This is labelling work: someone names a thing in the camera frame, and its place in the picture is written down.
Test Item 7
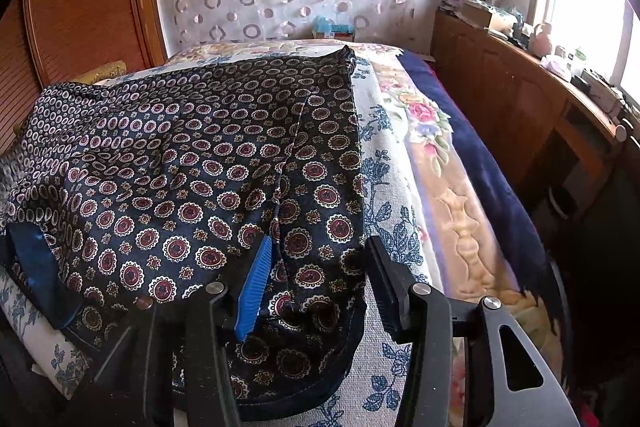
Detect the navy patterned silk garment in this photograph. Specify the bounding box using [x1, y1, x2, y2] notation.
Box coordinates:
[0, 44, 371, 421]

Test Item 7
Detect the pink floral bed quilt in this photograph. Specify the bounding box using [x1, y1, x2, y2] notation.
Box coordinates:
[167, 39, 564, 426]

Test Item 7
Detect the blue floral white sheet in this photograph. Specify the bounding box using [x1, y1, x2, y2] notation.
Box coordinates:
[0, 51, 442, 427]

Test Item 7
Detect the navy blue blanket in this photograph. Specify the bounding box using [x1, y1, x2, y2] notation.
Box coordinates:
[399, 49, 570, 327]

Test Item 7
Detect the long wooden side cabinet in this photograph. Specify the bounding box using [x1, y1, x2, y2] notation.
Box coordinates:
[431, 11, 624, 211]

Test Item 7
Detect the olive gold patterned pillow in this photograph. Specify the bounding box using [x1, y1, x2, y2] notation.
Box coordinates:
[73, 61, 127, 84]

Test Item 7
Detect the pink bottle on cabinet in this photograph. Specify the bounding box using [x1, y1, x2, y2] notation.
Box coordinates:
[528, 22, 553, 58]

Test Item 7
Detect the box with blue items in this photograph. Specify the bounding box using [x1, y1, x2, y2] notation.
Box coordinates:
[312, 16, 355, 42]

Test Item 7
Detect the cardboard box on cabinet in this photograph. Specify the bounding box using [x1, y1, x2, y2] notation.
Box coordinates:
[459, 2, 518, 34]

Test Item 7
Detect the brown wooden wardrobe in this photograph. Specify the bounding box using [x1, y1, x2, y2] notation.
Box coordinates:
[1, 0, 167, 147]

